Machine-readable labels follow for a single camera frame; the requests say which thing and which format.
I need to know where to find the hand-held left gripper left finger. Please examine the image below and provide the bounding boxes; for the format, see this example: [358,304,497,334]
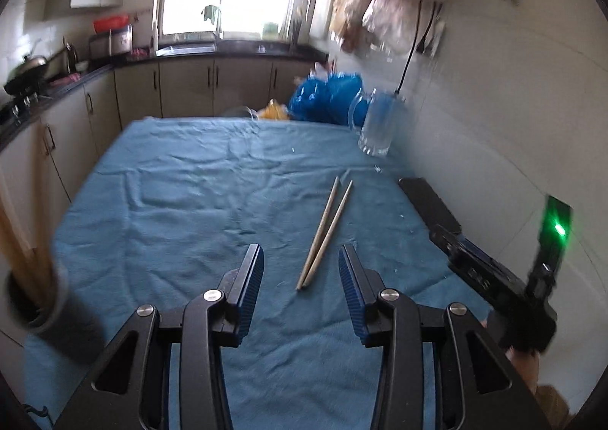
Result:
[53,244,265,430]

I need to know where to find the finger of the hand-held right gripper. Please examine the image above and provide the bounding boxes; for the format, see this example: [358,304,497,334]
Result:
[429,224,526,313]

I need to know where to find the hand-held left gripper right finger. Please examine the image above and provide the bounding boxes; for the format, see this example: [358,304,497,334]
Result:
[338,244,553,430]

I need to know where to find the dark grey chopstick holder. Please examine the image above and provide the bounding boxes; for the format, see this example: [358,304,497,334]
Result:
[4,263,104,360]

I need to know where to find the person's right hand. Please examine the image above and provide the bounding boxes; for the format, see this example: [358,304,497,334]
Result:
[480,316,542,395]

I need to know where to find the blue towel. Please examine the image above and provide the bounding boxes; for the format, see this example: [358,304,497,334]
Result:
[24,119,490,430]

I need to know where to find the clear glass mug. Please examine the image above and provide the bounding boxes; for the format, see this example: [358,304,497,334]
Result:
[348,88,407,158]

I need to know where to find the grey round rim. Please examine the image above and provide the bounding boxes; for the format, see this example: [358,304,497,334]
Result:
[222,105,260,120]

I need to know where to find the yellow plastic bag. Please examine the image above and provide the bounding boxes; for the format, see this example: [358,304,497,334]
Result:
[259,100,291,122]

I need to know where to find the blue plastic bag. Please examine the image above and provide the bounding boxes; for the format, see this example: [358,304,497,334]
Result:
[288,73,366,127]

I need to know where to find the beige kitchen base cabinets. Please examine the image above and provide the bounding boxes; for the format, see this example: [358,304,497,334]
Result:
[0,57,314,231]

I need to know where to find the black kitchen countertop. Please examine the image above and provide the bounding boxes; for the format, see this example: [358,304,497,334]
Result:
[0,39,328,150]

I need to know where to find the steel kitchen sink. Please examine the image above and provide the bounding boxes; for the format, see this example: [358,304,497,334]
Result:
[156,42,218,56]

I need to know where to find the steel pot with red lid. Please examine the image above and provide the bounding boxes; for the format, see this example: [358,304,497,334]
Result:
[89,16,134,58]

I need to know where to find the gas stove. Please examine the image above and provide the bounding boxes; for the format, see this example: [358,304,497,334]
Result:
[0,95,41,129]

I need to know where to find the black wok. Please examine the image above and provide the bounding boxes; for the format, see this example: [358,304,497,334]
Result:
[4,54,49,96]

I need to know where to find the black power cable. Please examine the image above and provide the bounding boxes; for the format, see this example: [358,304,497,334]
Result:
[393,0,439,94]

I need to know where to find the wall power socket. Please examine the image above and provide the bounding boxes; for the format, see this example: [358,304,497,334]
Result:
[417,20,446,56]

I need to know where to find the thin black cable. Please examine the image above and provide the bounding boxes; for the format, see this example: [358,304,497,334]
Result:
[23,405,55,422]

